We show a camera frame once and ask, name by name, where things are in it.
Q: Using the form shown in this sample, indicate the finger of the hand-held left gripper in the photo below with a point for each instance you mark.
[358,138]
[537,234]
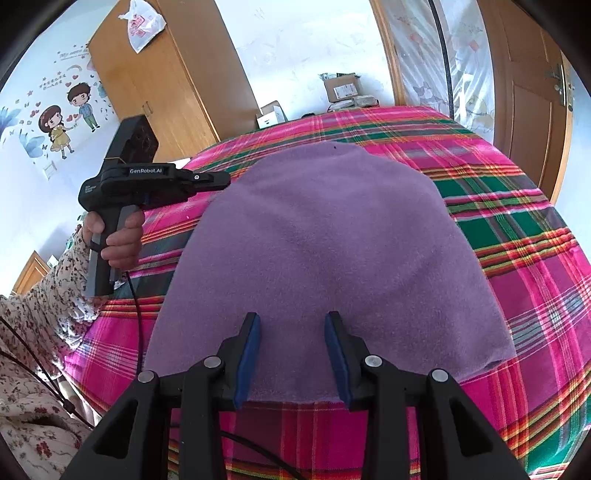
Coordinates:
[212,181]

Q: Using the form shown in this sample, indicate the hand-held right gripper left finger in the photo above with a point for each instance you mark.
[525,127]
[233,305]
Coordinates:
[247,364]

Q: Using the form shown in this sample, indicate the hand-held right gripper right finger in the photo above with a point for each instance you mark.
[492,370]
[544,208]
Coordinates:
[339,369]

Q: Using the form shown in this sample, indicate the purple fleece garment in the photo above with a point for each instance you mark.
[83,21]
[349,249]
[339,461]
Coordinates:
[323,249]

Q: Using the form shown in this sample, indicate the person's left forearm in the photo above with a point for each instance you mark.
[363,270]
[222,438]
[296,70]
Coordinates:
[55,286]

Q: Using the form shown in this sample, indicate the person's left hand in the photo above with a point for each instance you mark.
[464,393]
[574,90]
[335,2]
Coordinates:
[122,247]

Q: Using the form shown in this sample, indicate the white cardboard box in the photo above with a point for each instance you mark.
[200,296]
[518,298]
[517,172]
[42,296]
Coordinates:
[272,117]

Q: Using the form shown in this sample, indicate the wooden wardrobe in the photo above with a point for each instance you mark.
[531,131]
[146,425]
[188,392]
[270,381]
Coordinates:
[184,78]

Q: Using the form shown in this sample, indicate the small wooden cabinet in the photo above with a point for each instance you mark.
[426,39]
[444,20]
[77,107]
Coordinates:
[30,274]

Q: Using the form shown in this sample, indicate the brown cardboard box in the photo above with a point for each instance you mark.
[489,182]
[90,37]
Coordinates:
[341,87]

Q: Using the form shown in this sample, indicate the white plastic bag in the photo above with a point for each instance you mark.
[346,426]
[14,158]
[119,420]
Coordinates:
[143,25]

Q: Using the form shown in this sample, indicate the pink plaid bed blanket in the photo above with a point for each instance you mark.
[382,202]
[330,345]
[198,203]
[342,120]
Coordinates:
[531,295]

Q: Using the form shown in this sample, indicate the clear plastic door curtain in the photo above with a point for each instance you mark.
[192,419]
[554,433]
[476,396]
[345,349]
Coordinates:
[466,69]

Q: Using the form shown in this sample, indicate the wooden door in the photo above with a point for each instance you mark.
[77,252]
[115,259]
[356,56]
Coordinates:
[521,92]

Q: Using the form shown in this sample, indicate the white wall socket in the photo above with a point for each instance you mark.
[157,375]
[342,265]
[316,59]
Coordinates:
[49,171]

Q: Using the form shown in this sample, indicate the cartoon couple wall sticker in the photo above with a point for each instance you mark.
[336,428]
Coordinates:
[60,124]

